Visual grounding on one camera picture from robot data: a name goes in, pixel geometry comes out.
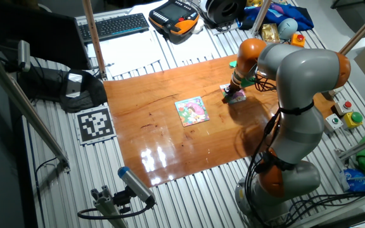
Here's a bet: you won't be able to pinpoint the aluminium frame beam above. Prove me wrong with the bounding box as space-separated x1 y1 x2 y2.
0 44 72 174
337 129 365 161

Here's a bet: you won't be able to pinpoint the black bag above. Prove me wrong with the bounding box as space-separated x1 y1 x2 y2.
17 66 108 114

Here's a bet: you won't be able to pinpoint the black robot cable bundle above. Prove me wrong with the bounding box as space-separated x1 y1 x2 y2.
245 106 297 228

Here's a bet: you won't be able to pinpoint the black round reel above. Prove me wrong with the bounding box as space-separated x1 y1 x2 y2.
205 0 248 28

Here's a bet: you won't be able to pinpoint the blue cloth bag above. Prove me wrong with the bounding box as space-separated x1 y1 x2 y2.
238 2 314 32

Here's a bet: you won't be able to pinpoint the butterfly jigsaw puzzle missing piece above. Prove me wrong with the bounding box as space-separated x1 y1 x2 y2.
219 82 247 105

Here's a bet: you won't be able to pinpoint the brown frame post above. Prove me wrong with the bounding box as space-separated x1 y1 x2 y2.
81 0 108 81

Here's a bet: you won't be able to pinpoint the black orange teach pendant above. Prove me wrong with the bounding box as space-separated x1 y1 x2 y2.
148 0 200 45

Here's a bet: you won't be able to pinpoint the yellow box green button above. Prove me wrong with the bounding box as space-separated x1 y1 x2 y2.
343 111 364 129

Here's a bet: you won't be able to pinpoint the black computer keyboard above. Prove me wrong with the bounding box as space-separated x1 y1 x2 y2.
77 12 150 44

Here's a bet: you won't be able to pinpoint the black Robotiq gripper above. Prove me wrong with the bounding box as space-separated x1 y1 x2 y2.
222 82 241 102

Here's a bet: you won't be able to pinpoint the aluminium profile bracket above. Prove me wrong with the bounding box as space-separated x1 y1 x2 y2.
90 185 130 228

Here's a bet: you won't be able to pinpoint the aluminium frame post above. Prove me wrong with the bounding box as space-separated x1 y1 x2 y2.
251 0 272 36
328 1 365 96

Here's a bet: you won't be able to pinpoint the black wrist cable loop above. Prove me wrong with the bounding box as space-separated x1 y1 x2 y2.
252 74 278 93

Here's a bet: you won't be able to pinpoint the grey box red mushroom button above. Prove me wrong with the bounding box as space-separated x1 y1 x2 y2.
331 99 355 117

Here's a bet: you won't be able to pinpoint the white paper sheet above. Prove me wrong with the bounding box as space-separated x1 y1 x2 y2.
87 30 167 79

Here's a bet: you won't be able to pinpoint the grey box green button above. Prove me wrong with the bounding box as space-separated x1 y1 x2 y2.
324 113 344 132

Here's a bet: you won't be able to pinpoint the gold foil packet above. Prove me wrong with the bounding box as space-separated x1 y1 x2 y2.
260 23 280 44

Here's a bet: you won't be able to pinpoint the blue plastic bag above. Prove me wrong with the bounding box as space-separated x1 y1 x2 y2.
339 167 365 194

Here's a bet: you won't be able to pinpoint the thin black cable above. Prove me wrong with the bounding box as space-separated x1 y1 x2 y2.
34 156 59 228

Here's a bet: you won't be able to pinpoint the black computer monitor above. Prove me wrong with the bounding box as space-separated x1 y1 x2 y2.
0 3 92 71

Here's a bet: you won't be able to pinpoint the black white marker board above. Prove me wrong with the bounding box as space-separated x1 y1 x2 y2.
74 106 117 146

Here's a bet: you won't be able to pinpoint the orange button box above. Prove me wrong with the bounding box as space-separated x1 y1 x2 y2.
290 33 307 49

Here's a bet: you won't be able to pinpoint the glossy wooden board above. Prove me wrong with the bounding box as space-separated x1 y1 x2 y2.
102 53 337 188

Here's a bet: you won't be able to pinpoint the black floor cables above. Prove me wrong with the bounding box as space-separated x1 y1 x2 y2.
283 188 365 223

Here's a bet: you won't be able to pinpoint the grey depth camera blue end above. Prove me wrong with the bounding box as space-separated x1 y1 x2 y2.
117 166 157 207

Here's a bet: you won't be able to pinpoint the black camera cable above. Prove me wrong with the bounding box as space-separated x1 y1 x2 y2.
77 196 153 221

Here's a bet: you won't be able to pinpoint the complete butterfly puzzle card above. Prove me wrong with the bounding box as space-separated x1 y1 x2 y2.
174 96 210 128

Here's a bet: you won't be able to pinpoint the light blue egg shape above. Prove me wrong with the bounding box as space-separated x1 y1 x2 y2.
277 18 298 41

